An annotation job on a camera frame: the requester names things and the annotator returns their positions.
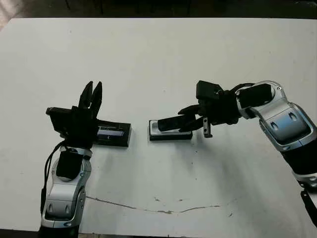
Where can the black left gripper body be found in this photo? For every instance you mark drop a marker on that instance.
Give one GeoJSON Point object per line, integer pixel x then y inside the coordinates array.
{"type": "Point", "coordinates": [81, 129]}

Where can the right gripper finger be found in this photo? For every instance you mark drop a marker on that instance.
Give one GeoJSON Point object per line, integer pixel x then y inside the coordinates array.
{"type": "Point", "coordinates": [194, 125]}
{"type": "Point", "coordinates": [193, 110]}

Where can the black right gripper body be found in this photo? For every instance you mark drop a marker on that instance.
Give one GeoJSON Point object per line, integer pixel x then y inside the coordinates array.
{"type": "Point", "coordinates": [220, 109]}

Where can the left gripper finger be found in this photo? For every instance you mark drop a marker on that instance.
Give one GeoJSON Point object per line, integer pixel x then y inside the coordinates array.
{"type": "Point", "coordinates": [97, 99]}
{"type": "Point", "coordinates": [86, 96]}

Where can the black phone-like camera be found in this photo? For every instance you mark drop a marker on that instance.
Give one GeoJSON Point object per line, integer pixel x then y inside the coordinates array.
{"type": "Point", "coordinates": [168, 124]}

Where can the black box with label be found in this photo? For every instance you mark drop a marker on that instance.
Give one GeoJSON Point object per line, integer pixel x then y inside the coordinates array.
{"type": "Point", "coordinates": [116, 138]}

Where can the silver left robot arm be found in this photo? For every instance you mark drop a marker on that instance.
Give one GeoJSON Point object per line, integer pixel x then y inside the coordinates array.
{"type": "Point", "coordinates": [62, 198]}

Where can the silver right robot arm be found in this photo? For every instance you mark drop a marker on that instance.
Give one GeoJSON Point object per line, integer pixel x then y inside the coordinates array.
{"type": "Point", "coordinates": [289, 124]}

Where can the black box base white insert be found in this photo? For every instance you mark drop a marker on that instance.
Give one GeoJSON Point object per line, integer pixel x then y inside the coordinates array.
{"type": "Point", "coordinates": [171, 137]}

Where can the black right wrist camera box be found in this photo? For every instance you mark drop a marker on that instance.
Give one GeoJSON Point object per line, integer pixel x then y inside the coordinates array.
{"type": "Point", "coordinates": [206, 89]}

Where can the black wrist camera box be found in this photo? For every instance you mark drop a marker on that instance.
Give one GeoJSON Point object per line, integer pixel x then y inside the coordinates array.
{"type": "Point", "coordinates": [59, 119]}
{"type": "Point", "coordinates": [206, 89]}

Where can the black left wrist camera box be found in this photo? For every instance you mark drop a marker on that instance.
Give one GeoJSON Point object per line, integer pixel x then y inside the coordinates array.
{"type": "Point", "coordinates": [59, 119]}

